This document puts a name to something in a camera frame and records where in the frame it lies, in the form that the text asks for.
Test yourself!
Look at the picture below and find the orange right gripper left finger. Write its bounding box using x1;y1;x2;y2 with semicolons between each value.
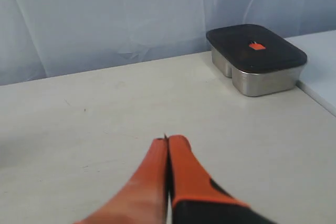
78;137;169;224

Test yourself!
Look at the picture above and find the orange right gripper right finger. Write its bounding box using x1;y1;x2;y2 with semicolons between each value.
168;135;272;223

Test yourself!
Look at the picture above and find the steel lunch box black lid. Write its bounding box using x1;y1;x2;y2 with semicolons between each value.
206;24;308;97

